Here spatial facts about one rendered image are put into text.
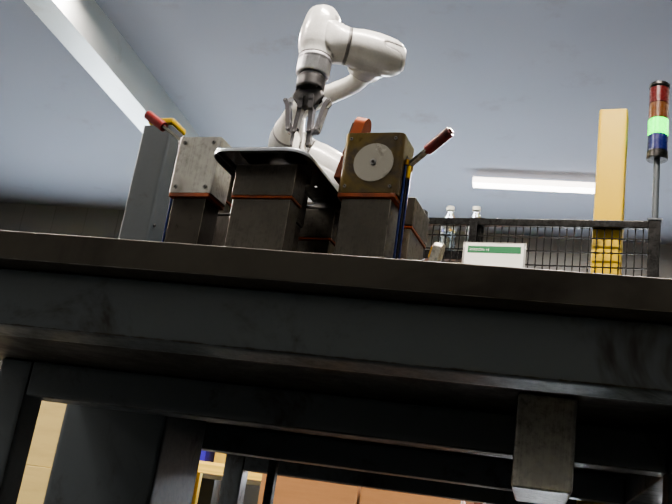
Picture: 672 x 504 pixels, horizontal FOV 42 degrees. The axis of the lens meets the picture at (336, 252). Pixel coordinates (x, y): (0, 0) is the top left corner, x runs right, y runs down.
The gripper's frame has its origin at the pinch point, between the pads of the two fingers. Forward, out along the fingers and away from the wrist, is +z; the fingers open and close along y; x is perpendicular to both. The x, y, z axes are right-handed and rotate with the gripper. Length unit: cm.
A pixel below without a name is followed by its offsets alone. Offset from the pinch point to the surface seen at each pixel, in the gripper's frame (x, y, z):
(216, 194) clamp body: 50, -4, 37
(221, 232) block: 12.7, 10.8, 29.6
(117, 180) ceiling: -549, 392, -248
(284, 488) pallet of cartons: -242, 66, 62
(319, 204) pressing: 36, -19, 32
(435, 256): -10.9, -35.8, 23.9
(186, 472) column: -48, 34, 79
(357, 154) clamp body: 56, -31, 31
